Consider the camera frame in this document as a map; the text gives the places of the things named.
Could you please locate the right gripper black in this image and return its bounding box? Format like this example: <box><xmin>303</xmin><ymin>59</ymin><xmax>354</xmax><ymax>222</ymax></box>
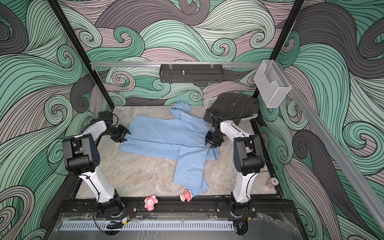
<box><xmin>204</xmin><ymin>130</ymin><xmax>225</xmax><ymax>148</ymax></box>

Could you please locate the clear plastic wall bin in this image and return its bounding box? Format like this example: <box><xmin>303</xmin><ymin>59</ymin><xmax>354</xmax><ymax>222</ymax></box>
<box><xmin>254</xmin><ymin>60</ymin><xmax>292</xmax><ymax>108</ymax></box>

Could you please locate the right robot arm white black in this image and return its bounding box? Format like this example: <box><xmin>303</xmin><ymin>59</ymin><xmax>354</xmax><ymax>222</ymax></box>
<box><xmin>205</xmin><ymin>113</ymin><xmax>265</xmax><ymax>218</ymax></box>

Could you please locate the horizontal aluminium rail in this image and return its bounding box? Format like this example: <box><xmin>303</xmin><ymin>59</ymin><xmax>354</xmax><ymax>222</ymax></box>
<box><xmin>90</xmin><ymin>61</ymin><xmax>261</xmax><ymax>69</ymax></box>

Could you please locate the dark grey striped shirt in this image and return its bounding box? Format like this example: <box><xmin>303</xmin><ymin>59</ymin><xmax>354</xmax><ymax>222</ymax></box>
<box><xmin>204</xmin><ymin>93</ymin><xmax>259</xmax><ymax>124</ymax></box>

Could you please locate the right black frame post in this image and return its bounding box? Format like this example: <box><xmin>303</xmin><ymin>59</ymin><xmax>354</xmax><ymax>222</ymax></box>
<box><xmin>251</xmin><ymin>0</ymin><xmax>306</xmax><ymax>100</ymax></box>

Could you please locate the black frame post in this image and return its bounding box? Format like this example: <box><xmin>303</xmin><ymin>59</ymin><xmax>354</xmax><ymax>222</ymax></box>
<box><xmin>47</xmin><ymin>0</ymin><xmax>115</xmax><ymax>111</ymax></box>
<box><xmin>251</xmin><ymin>0</ymin><xmax>306</xmax><ymax>100</ymax></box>

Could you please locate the light blue long sleeve shirt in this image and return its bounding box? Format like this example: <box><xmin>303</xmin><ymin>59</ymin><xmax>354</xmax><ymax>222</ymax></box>
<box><xmin>119</xmin><ymin>103</ymin><xmax>220</xmax><ymax>197</ymax></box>

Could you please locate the right side aluminium rail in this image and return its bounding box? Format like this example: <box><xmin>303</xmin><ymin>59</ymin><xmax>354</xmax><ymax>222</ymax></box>
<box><xmin>274</xmin><ymin>62</ymin><xmax>384</xmax><ymax>230</ymax></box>

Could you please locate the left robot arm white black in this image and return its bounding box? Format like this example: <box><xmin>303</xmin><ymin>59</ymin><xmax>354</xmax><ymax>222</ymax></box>
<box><xmin>62</xmin><ymin>112</ymin><xmax>130</xmax><ymax>218</ymax></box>

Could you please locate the left black frame post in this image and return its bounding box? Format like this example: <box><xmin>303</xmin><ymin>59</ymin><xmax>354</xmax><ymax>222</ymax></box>
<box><xmin>47</xmin><ymin>0</ymin><xmax>115</xmax><ymax>111</ymax></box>

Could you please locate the pink white plush toy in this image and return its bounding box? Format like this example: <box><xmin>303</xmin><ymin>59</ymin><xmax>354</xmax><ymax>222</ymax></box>
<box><xmin>180</xmin><ymin>189</ymin><xmax>193</xmax><ymax>202</ymax></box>

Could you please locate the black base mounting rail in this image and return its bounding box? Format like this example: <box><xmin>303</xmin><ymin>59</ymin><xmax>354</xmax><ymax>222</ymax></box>
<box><xmin>59</xmin><ymin>195</ymin><xmax>296</xmax><ymax>218</ymax></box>

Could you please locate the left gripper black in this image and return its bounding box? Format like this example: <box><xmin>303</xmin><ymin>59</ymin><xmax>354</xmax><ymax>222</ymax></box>
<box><xmin>105</xmin><ymin>124</ymin><xmax>131</xmax><ymax>143</ymax></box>

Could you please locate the white slotted cable duct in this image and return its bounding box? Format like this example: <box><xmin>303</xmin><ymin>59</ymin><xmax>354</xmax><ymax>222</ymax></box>
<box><xmin>59</xmin><ymin>220</ymin><xmax>235</xmax><ymax>232</ymax></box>

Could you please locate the pink plush pig toy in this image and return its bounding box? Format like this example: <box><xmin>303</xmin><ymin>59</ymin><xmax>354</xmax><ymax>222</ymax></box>
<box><xmin>145</xmin><ymin>195</ymin><xmax>159</xmax><ymax>212</ymax></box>

